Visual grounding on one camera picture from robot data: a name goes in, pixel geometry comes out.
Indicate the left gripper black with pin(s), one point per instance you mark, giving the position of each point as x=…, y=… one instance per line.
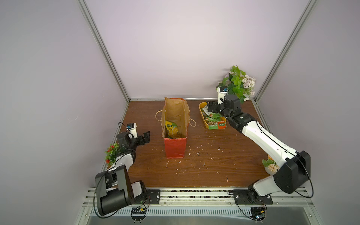
x=140, y=142

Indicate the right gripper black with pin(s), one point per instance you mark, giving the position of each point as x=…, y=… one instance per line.
x=217, y=107

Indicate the yellow lemon condiment packet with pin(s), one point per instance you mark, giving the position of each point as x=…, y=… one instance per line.
x=172, y=130

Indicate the red paper bag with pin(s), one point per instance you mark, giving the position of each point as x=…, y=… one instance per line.
x=174, y=119

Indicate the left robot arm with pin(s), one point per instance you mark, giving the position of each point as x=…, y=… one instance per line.
x=113, y=189

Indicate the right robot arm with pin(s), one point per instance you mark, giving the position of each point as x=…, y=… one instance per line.
x=294, y=166

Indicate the green orange condiment packet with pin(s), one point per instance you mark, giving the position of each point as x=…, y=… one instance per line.
x=216, y=125

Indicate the yellow plastic tray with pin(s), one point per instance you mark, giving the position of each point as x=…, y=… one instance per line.
x=203, y=104

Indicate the small red flower plant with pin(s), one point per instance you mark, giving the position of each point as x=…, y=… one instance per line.
x=112, y=153

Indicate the green plant in glass vase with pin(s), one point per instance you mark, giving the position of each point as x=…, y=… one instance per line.
x=238, y=83

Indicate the left controller board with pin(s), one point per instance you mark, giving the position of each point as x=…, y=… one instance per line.
x=138, y=214

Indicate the controller board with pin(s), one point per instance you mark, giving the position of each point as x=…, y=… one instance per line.
x=138, y=214
x=257, y=214

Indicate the peach flower pot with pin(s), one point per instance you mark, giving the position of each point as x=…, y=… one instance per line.
x=270, y=165

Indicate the right controller board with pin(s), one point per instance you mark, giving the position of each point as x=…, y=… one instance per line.
x=257, y=214

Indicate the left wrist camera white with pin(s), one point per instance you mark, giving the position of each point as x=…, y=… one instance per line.
x=132, y=129

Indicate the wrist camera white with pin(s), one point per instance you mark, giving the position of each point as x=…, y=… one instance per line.
x=222, y=92
x=132, y=129

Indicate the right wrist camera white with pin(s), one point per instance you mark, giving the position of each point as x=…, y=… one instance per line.
x=222, y=92

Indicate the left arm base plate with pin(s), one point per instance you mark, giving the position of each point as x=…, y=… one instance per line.
x=151, y=196

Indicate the aluminium front rail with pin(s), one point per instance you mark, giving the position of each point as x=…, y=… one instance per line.
x=219, y=197

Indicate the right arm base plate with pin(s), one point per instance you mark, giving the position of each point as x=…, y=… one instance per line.
x=247, y=197

